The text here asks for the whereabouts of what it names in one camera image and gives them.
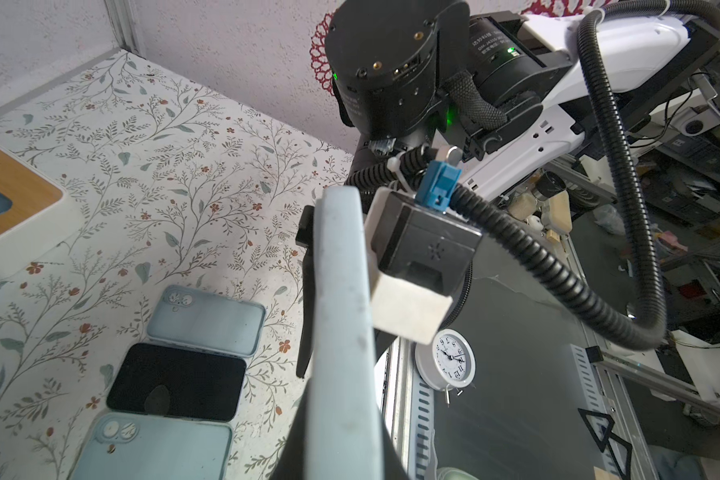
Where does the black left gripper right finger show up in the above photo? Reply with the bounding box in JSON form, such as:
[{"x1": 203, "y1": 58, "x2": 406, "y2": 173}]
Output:
[{"x1": 379, "y1": 417, "x2": 409, "y2": 480}]

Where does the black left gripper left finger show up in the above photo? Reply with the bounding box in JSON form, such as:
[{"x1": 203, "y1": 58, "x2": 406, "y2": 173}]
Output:
[{"x1": 269, "y1": 385, "x2": 309, "y2": 480}]

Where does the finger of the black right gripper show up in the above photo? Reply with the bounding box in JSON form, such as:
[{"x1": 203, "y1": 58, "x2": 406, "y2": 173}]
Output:
[{"x1": 295, "y1": 205, "x2": 316, "y2": 378}]

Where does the black phone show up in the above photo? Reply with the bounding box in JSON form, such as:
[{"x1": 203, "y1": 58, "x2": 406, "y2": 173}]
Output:
[
  {"x1": 106, "y1": 343, "x2": 246, "y2": 422},
  {"x1": 305, "y1": 186, "x2": 384, "y2": 479}
]

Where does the light blue phone case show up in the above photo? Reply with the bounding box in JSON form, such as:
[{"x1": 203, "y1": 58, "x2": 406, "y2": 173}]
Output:
[{"x1": 69, "y1": 412, "x2": 233, "y2": 480}]

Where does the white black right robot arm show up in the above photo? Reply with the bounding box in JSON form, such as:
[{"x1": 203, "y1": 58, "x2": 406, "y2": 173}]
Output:
[{"x1": 323, "y1": 1, "x2": 720, "y2": 351}]

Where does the round white gauge dial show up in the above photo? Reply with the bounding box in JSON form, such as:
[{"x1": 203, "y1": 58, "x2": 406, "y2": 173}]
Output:
[{"x1": 414, "y1": 329, "x2": 476, "y2": 404}]

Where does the white wooden-top tissue box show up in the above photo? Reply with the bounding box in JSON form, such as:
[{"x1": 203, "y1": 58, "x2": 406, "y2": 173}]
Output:
[{"x1": 0, "y1": 147, "x2": 84, "y2": 280}]

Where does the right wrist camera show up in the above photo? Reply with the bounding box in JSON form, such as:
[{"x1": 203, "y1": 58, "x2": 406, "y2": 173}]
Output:
[{"x1": 365, "y1": 161, "x2": 482, "y2": 344}]

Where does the black corrugated right cable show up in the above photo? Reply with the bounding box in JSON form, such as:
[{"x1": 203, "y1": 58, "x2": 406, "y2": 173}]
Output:
[{"x1": 344, "y1": 0, "x2": 720, "y2": 352}]

